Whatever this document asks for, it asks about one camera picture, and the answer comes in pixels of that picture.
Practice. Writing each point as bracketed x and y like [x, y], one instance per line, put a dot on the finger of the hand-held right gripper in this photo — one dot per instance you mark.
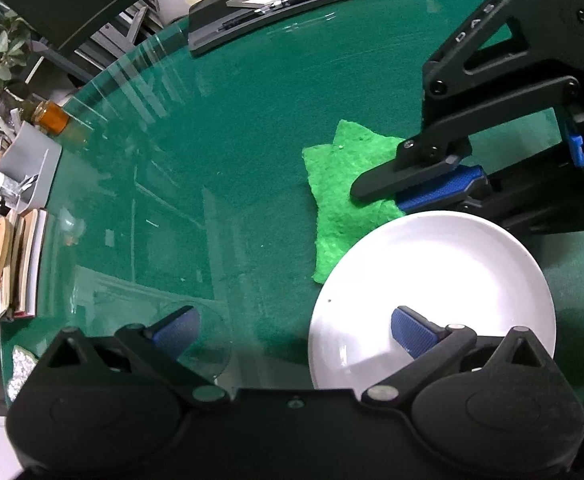
[436, 192]
[401, 180]

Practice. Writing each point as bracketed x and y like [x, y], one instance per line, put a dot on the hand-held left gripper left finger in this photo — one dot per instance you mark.
[177, 330]

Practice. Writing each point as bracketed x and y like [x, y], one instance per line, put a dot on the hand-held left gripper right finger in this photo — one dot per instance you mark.
[414, 332]

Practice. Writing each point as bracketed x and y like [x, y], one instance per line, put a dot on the green cloth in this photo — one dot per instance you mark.
[342, 185]

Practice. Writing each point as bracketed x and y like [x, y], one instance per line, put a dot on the white round plate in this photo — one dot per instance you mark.
[421, 270]

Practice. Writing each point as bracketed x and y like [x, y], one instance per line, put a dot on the glittery coaster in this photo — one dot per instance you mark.
[22, 365]

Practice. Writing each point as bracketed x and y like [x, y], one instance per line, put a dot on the stack of books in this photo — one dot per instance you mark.
[32, 260]

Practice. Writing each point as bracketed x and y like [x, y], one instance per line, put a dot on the black pen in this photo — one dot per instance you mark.
[242, 19]

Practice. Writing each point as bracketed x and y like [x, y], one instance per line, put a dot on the grey desk organizer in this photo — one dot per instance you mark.
[27, 155]

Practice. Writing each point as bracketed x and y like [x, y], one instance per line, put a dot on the dark grey monitor stand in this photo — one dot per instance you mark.
[207, 42]

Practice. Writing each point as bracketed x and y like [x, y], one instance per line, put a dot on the amber glass jar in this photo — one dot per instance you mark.
[52, 119]

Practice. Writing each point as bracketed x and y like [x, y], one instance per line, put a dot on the white round appliance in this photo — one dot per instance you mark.
[169, 2]

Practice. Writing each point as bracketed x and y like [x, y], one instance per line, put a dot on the potted plant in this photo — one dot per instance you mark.
[2, 45]

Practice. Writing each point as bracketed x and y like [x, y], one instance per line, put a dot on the grey metal frame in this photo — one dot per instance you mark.
[137, 25]

